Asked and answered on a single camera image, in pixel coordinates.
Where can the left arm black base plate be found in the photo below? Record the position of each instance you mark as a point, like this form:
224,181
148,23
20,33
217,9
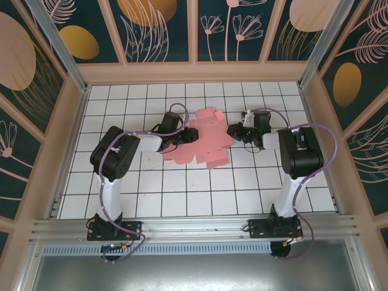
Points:
133,230

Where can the grey table side rail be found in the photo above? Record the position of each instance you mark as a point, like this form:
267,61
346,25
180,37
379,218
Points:
68,154
322,151

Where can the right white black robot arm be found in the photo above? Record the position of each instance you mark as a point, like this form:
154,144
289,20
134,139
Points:
289,194

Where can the aluminium frame post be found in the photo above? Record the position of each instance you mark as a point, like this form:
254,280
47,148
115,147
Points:
57,39
327,39

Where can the grey sheet metal panel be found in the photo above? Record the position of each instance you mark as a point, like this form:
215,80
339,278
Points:
194,272

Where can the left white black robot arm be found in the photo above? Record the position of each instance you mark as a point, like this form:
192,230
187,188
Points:
107,194

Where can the aluminium mounting rail beam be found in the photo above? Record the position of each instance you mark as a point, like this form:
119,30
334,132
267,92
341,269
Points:
194,225

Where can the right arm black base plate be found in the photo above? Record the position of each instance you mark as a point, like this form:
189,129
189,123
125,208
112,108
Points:
257,228

